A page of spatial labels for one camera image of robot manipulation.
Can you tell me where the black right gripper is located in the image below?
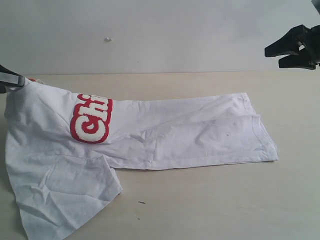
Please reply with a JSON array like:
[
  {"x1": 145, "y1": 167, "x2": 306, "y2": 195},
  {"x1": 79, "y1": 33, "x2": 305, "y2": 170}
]
[{"x1": 264, "y1": 25, "x2": 320, "y2": 70}]

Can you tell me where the white t-shirt red lettering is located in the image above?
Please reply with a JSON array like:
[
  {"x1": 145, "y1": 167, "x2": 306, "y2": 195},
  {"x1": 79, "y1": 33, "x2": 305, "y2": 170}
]
[{"x1": 4, "y1": 79, "x2": 278, "y2": 240}]

